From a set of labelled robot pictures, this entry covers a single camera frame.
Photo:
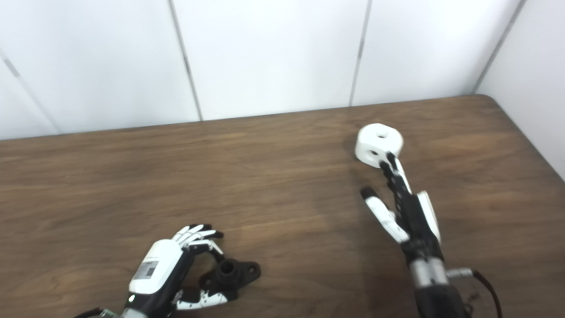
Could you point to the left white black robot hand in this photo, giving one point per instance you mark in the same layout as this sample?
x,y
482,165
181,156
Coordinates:
x,y
159,269

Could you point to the black plastic holder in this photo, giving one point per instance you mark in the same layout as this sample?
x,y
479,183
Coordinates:
x,y
231,274

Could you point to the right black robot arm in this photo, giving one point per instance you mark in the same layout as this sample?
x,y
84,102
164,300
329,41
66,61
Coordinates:
x,y
435,287

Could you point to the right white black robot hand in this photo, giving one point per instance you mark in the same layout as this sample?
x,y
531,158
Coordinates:
x,y
410,212

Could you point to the round white plastic piece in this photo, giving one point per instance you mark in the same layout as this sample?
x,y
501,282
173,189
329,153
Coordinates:
x,y
375,141

